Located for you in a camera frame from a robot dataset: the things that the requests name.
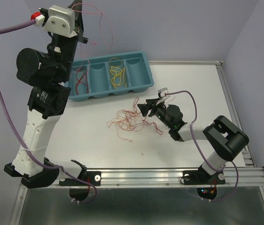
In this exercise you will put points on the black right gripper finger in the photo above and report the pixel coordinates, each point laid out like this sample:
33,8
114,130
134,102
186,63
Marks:
144,109
152,102

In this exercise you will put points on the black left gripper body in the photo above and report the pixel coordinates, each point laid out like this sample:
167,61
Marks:
80,32

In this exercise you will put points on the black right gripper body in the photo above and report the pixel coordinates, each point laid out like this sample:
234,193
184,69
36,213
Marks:
160,110

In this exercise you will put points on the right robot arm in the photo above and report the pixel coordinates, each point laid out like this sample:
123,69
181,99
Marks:
226,139

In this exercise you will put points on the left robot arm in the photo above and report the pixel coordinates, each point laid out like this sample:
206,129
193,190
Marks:
46,72

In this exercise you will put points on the teal four-compartment tray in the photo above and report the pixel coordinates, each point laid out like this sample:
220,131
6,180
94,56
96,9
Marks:
109,75

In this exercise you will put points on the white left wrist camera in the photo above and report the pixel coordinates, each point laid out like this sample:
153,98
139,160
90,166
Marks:
57,20

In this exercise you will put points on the aluminium front mounting rail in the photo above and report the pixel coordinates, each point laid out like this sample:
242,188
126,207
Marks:
174,178

